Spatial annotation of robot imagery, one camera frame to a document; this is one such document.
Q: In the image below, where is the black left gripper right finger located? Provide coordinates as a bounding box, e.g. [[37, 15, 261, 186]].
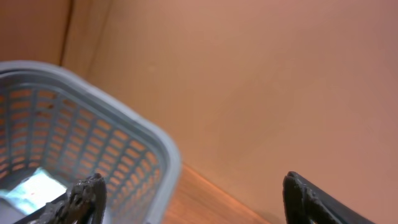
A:
[[282, 171, 374, 224]]

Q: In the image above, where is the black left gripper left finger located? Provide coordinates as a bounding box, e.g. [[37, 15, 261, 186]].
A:
[[14, 173, 107, 224]]

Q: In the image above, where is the pale teal flat packet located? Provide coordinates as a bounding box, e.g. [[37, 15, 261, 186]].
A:
[[1, 167, 67, 215]]

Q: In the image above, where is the grey plastic mesh basket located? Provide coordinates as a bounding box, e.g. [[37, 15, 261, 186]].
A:
[[1, 60, 181, 224]]

